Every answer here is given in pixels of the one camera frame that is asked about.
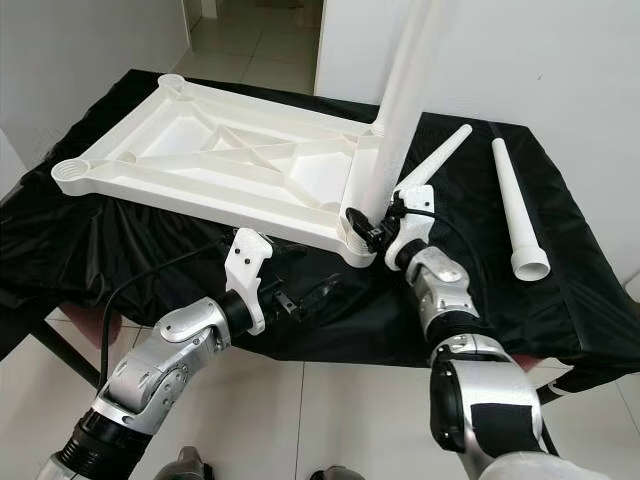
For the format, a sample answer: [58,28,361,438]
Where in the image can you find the white plastic table leg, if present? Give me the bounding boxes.
[491,137,552,282]
[365,0,451,216]
[400,123,474,196]
[370,0,426,136]

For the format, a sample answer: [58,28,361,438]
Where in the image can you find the white plastic children table top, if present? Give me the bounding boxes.
[52,72,391,268]

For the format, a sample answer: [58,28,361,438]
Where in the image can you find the grey robot left foot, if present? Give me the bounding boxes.
[160,445,211,480]

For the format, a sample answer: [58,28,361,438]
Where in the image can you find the black table cloth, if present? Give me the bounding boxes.
[0,68,640,396]

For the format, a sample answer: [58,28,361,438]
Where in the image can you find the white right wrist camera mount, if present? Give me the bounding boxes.
[385,183,436,273]

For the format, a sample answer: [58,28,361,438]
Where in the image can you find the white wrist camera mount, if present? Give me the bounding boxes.
[385,183,436,273]
[225,227,276,336]

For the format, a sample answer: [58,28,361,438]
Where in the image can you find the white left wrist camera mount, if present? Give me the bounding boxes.
[225,227,276,336]

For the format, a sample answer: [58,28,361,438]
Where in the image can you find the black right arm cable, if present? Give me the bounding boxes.
[405,200,486,301]

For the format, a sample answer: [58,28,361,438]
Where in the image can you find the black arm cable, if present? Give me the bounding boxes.
[100,248,231,391]
[405,200,486,301]

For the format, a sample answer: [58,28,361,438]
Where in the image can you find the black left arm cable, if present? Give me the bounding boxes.
[100,248,231,391]

